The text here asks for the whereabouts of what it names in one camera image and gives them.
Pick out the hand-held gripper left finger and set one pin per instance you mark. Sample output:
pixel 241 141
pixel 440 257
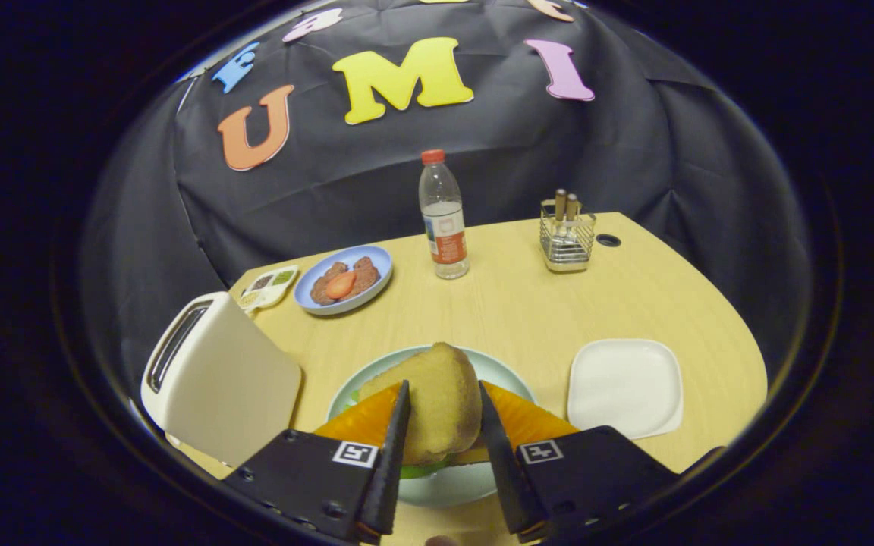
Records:
pixel 315 478

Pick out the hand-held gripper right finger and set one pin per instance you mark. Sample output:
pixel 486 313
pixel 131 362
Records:
pixel 589 478

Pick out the green lettuce leaf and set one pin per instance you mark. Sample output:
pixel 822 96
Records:
pixel 418 472

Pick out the round-topped brown bread slice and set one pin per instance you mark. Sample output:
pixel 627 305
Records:
pixel 437 402

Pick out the white square plate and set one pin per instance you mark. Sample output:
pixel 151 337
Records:
pixel 627 387

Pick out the white toaster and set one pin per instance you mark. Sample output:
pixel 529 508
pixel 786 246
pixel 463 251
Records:
pixel 232 379

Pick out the light green round plate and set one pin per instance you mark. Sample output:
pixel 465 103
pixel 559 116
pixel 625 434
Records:
pixel 444 487

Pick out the brown meat patty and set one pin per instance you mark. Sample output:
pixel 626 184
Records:
pixel 322 290
pixel 367 274

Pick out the red tomato slice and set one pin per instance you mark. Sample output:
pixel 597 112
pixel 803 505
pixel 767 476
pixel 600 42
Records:
pixel 340 285

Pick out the white divided condiment tray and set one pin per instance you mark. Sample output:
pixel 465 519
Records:
pixel 268 287

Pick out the blue plate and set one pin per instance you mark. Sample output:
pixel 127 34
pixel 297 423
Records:
pixel 376 262

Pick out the clear red-capped water bottle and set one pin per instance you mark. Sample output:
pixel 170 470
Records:
pixel 444 227

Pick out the black backdrop cloth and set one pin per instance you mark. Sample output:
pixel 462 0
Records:
pixel 482 129

